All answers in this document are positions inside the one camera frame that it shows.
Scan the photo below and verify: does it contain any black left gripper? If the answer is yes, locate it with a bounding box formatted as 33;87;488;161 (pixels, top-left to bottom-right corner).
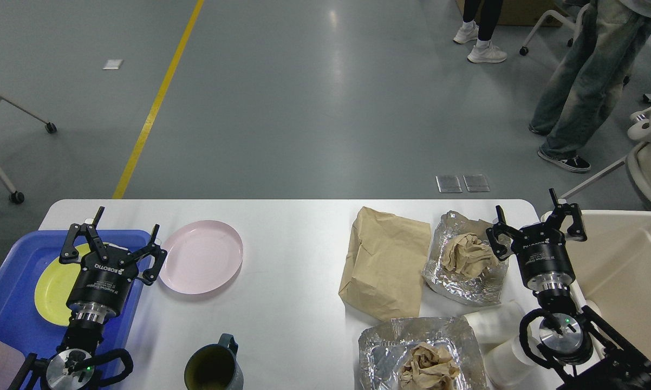
59;206;167;324

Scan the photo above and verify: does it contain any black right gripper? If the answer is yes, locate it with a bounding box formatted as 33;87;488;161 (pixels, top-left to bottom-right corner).
486;188;588;293

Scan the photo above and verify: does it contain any pink plate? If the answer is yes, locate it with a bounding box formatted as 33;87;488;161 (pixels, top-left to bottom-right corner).
159;220;244;295

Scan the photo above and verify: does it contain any dark green mug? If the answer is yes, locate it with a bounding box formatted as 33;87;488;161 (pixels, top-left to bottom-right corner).
184;333;244;389

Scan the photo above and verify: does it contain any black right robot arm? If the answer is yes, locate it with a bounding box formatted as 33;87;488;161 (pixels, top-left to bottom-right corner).
486;188;651;389

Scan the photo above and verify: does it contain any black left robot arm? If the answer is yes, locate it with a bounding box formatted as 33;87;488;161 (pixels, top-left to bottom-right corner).
9;207;167;389

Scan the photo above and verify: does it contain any yellow plate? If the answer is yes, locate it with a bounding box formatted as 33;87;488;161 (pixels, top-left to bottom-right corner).
34;257;81;327

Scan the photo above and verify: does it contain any upper foil sheet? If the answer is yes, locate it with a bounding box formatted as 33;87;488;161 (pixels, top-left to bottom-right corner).
422;210;509;307

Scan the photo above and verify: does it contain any foil sheet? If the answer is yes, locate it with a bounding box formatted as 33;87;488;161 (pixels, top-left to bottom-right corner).
359;317;488;389
422;210;509;307

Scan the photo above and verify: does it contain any upper crumpled brown paper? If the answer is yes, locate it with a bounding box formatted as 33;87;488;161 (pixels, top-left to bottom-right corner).
441;233;499;278

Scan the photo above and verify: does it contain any crumpled brown paper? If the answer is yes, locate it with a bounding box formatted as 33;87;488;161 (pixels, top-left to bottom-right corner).
441;233;499;278
398;342;461;389

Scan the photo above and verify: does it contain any beige plastic bin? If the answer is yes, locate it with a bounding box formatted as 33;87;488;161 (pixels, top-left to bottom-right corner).
567;210;651;360

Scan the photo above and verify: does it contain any upper white paper cup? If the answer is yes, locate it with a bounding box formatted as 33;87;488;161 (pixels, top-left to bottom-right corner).
463;300;527;344

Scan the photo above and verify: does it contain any white paper cup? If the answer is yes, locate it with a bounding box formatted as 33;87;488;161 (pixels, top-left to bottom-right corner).
463;300;527;344
484;336;538;389

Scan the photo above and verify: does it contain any lower white paper cup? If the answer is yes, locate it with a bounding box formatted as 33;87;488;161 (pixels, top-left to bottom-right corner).
484;336;538;389

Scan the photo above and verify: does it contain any brown paper bag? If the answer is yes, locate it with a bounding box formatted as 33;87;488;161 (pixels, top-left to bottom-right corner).
338;207;432;321

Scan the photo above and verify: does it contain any lower crumpled brown paper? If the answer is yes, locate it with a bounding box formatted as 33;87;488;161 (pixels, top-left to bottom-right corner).
398;342;461;389

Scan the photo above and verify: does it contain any person in jeans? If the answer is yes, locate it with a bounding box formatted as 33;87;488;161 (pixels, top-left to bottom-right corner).
529;1;651;173

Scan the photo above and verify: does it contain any lower foil sheet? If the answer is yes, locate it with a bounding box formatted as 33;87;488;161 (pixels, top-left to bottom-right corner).
359;317;488;389

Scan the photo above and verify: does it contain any white chair background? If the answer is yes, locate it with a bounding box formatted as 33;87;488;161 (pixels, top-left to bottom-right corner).
519;1;590;56

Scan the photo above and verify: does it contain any cardboard box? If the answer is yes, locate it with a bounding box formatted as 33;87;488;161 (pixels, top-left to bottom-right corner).
455;1;563;27

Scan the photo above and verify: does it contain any person with white sneakers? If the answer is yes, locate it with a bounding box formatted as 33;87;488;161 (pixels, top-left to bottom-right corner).
453;1;508;63

